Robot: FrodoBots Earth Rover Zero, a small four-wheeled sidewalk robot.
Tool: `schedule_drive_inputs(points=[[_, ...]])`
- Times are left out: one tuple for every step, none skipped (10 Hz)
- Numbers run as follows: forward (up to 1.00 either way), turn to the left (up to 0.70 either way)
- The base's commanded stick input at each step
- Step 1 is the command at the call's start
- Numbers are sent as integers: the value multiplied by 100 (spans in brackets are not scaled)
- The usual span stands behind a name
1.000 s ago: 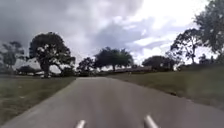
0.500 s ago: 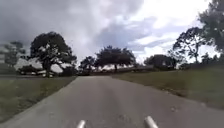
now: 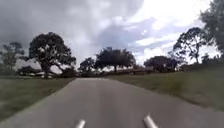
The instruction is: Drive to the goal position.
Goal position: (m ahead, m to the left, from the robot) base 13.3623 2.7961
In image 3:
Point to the low rounded dark tree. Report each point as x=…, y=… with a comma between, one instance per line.
x=161, y=63

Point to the dark bush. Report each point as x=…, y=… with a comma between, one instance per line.
x=68, y=72

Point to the big broad dark tree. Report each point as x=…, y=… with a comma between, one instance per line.
x=48, y=51

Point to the open crowned tree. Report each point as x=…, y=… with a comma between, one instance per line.
x=190, y=41

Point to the flat grass field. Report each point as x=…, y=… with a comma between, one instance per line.
x=23, y=95

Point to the wide low dark tree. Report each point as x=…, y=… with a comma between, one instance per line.
x=114, y=58

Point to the thin sparse tree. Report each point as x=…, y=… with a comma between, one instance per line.
x=10, y=55

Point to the small dark tree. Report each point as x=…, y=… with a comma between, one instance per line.
x=87, y=65

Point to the grass slope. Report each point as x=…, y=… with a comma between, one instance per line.
x=190, y=86

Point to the pale concrete path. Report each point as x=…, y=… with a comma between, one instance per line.
x=110, y=103

